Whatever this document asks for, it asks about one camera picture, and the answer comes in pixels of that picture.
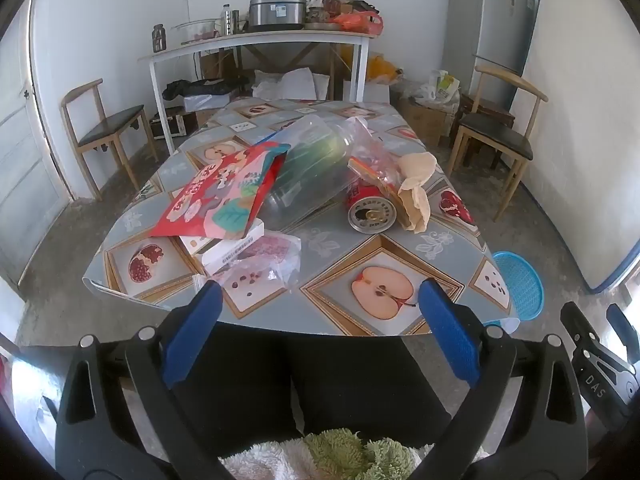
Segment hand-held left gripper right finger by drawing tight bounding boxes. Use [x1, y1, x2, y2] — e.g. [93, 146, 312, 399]
[417, 278, 590, 480]

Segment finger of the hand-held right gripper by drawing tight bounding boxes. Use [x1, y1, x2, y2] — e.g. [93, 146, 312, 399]
[606, 304, 640, 363]
[560, 301, 608, 361]

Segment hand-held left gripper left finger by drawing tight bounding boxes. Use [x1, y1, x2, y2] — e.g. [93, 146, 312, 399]
[54, 279, 226, 480]

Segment blue plastic basket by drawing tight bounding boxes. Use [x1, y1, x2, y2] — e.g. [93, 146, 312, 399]
[492, 251, 545, 322]

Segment white and blue carton box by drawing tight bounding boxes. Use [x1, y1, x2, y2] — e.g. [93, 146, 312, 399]
[180, 219, 266, 277]

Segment red printed snack bag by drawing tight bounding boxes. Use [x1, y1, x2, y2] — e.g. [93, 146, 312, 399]
[149, 141, 292, 240]

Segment red drink can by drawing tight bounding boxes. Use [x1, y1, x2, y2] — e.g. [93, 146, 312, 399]
[347, 180, 398, 235]

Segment orange striped wrapper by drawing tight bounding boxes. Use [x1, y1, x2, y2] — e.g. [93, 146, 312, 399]
[347, 157, 403, 221]

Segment clear plastic jar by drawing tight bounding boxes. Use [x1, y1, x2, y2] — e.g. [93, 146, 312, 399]
[257, 114, 363, 231]

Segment clear plastic bag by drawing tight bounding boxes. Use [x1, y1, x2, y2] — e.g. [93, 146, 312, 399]
[345, 116, 401, 188]

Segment person's legs in black pants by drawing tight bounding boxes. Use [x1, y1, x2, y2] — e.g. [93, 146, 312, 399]
[170, 322, 453, 456]

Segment fruit print tablecloth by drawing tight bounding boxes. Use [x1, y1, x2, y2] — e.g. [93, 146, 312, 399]
[82, 100, 513, 337]

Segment green and white fuzzy garment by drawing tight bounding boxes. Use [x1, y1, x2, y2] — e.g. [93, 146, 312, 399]
[220, 427, 488, 480]

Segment white mattress with blue edge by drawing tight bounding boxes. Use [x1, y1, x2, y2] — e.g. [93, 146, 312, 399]
[515, 0, 640, 293]

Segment wooden chair with dark seat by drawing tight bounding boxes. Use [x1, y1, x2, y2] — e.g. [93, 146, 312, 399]
[446, 65, 549, 222]
[60, 78, 160, 201]

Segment black metal-edged case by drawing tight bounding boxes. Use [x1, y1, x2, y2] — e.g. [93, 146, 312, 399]
[150, 107, 198, 140]

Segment brown cardboard box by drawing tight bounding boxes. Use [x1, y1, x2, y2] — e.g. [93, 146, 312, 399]
[397, 97, 456, 148]

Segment dark wooden stool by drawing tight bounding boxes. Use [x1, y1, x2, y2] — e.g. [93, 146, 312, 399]
[457, 92, 516, 128]

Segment flat white box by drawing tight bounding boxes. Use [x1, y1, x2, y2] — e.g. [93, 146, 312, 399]
[184, 91, 241, 112]

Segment white door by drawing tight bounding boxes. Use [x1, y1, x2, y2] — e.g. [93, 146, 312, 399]
[0, 0, 71, 286]

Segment black plastic bag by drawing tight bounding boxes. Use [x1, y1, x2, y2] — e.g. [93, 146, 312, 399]
[162, 77, 251, 102]

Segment white printed plastic bag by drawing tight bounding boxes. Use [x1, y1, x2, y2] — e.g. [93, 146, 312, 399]
[422, 69, 462, 106]

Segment white foam box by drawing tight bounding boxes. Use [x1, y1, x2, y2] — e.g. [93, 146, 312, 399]
[344, 80, 391, 106]

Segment white paper pile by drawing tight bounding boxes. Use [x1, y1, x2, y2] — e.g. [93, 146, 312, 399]
[251, 67, 331, 102]

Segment glass bowl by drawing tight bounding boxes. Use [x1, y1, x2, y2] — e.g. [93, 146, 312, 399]
[171, 19, 218, 43]

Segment white side table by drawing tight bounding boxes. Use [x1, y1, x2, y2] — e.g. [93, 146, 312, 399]
[138, 30, 371, 156]

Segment grey refrigerator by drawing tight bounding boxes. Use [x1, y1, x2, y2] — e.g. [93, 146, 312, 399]
[442, 0, 536, 96]

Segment orange plastic bag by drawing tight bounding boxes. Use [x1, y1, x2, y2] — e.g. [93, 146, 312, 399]
[330, 11, 385, 37]

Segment silver rice cooker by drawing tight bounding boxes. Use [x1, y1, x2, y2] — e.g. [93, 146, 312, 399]
[248, 0, 307, 28]

